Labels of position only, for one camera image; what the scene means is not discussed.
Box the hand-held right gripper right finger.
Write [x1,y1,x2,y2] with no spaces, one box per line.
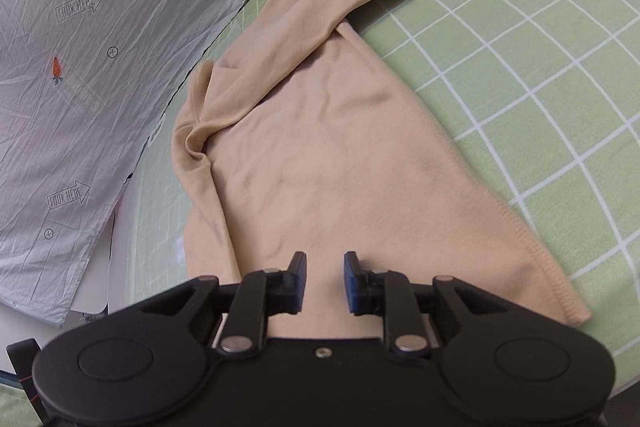
[342,251,507,356]

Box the black bar with red line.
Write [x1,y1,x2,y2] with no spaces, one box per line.
[6,338,48,425]

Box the green towel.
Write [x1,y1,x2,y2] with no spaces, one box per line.
[0,382,38,427]

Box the white board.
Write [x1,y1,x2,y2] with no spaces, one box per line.
[70,202,136,323]

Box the beige sweater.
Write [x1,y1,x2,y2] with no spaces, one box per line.
[171,0,636,327]

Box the grey printed bed sheet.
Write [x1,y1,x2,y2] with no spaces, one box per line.
[0,0,361,328]

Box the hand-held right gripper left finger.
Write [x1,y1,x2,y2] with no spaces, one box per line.
[144,251,308,355]

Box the green grid mat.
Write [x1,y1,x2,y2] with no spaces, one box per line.
[122,0,640,395]

